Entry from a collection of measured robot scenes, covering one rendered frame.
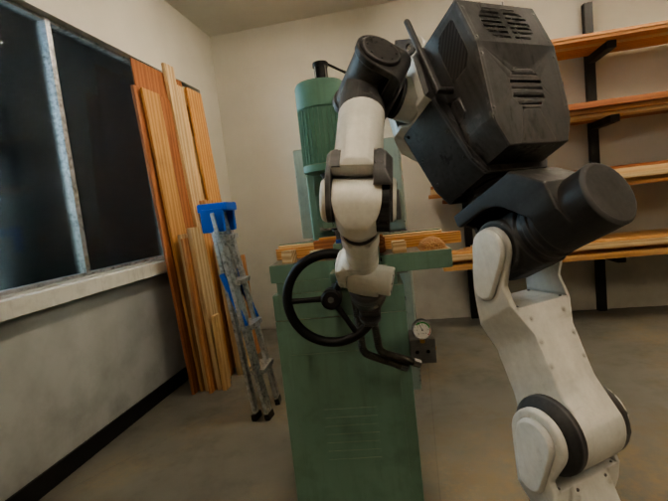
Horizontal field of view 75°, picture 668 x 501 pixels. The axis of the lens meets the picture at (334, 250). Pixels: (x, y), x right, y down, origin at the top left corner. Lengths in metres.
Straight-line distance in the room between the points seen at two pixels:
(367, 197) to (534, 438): 0.52
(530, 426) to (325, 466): 0.94
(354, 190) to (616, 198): 0.41
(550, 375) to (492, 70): 0.55
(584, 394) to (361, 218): 0.51
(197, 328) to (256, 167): 1.78
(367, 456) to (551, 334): 0.92
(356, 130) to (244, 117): 3.45
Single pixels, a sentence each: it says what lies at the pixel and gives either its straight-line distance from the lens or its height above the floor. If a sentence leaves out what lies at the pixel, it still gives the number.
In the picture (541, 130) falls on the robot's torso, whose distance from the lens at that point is 0.91.
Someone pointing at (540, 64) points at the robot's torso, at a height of 1.30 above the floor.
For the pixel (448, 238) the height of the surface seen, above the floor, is 0.92.
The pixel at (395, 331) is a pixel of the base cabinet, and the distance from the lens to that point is 1.49.
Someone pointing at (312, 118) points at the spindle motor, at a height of 1.37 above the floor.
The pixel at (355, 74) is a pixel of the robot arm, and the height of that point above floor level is 1.32.
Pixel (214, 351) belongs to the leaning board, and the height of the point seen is 0.26.
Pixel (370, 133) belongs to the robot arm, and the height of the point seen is 1.19.
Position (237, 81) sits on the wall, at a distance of 4.30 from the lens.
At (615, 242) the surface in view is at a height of 0.61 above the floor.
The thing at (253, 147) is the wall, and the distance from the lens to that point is 4.14.
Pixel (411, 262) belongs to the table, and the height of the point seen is 0.87.
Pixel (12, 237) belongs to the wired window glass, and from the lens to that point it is 2.36.
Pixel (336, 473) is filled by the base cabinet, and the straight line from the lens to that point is 1.70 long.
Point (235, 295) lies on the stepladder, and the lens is 2.32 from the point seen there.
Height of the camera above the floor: 1.07
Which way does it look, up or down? 6 degrees down
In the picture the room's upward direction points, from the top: 6 degrees counter-clockwise
